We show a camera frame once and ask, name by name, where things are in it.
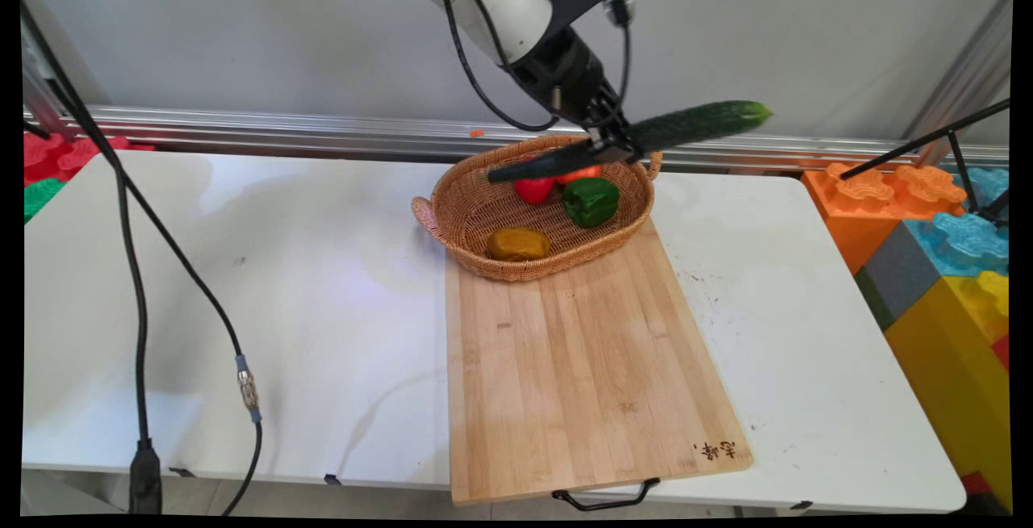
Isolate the green foam puzzle mat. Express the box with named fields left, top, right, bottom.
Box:
left=23, top=178, right=67, bottom=224

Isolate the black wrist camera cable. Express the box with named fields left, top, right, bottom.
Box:
left=601, top=19, right=635, bottom=129

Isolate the horizontal aluminium frame rail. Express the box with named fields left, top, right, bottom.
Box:
left=24, top=104, right=1010, bottom=175

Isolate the thick black cable with plug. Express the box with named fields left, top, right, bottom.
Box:
left=20, top=0, right=163, bottom=517

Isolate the upright aluminium frame post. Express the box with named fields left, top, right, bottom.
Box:
left=20, top=44, right=75, bottom=141

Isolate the thin black cable metal connector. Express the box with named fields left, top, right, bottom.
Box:
left=117, top=173, right=264, bottom=517

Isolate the woven wicker basket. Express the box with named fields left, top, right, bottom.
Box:
left=412, top=134, right=663, bottom=283

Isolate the long dark green cucumber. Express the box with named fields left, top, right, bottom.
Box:
left=487, top=100, right=773, bottom=184

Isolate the blue foam block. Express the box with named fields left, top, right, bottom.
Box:
left=904, top=166, right=1010, bottom=279

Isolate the orange foam block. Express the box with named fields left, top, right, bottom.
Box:
left=801, top=161, right=968, bottom=275

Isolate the green bell pepper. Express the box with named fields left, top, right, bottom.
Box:
left=563, top=177, right=621, bottom=228

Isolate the slanted aluminium frame post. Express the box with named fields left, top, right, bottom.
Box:
left=900, top=0, right=1014, bottom=166

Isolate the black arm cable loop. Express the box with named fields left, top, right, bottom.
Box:
left=430, top=0, right=559, bottom=132

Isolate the red foam puzzle mat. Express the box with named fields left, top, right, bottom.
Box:
left=23, top=132, right=156, bottom=187

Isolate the brown potato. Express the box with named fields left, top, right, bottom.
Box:
left=486, top=227, right=552, bottom=262

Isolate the red bell pepper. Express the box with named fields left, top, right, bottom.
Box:
left=514, top=175, right=557, bottom=205

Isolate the grey foam block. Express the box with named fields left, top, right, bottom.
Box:
left=854, top=221, right=942, bottom=332

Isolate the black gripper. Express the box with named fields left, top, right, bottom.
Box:
left=507, top=26, right=648, bottom=166

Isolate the bamboo cutting board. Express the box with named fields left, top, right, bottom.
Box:
left=445, top=217, right=755, bottom=506

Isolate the black cutting board handle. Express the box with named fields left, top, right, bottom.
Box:
left=552, top=477, right=661, bottom=512

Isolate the black tripod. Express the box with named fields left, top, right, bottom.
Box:
left=839, top=98, right=1011, bottom=227

